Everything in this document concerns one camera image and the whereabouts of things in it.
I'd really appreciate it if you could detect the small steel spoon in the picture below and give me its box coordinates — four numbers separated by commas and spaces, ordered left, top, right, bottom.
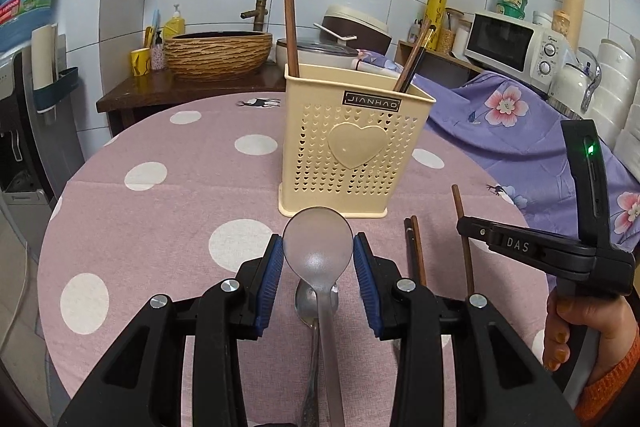
295, 281, 320, 426

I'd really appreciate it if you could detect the large steel spoon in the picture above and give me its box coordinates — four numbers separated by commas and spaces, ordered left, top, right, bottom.
283, 207, 354, 426

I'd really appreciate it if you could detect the brown chopstick group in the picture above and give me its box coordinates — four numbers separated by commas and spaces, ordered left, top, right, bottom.
451, 184, 475, 296

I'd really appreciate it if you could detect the brown wooden chopstick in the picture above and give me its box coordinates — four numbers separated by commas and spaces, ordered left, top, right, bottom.
284, 0, 299, 77
392, 18, 433, 93

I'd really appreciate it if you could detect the dark chopstick gold band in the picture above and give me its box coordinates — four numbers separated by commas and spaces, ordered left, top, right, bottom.
397, 25, 437, 94

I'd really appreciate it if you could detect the person right hand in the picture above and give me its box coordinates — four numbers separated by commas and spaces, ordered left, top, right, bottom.
542, 291, 638, 384

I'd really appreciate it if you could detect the cream perforated utensil holder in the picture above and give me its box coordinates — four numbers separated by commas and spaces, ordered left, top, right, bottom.
279, 64, 435, 219

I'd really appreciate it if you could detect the white kettle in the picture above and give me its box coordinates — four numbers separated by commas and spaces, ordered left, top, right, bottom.
547, 46, 602, 119

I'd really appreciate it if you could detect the cream pan with lid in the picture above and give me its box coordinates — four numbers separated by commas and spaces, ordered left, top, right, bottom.
275, 37, 402, 76

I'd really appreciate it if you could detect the light wooden shelf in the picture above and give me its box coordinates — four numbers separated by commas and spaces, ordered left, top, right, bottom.
420, 51, 484, 89

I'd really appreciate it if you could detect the white microwave oven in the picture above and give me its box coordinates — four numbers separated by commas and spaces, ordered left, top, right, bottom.
464, 11, 578, 95

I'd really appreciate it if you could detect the dark wooden counter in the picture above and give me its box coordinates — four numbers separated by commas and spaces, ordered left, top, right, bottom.
96, 61, 285, 134

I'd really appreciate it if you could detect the woven pattern basin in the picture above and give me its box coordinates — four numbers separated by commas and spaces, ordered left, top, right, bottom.
164, 31, 272, 82

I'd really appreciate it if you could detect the brown white rice cooker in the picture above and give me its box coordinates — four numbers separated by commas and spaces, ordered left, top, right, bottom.
321, 4, 392, 54

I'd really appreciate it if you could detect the yellow mug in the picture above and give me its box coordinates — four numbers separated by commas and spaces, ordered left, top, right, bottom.
130, 48, 152, 77

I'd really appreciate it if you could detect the grey water dispenser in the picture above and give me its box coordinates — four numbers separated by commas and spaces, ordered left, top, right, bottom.
1, 24, 85, 205

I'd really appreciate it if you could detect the yellow roll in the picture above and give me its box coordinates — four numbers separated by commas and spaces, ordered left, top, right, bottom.
424, 0, 447, 51

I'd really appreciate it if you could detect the brass faucet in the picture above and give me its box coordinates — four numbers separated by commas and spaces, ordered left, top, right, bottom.
240, 0, 268, 32

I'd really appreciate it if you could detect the yellow soap bottle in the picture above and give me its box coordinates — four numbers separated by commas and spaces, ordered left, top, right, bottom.
162, 4, 186, 39

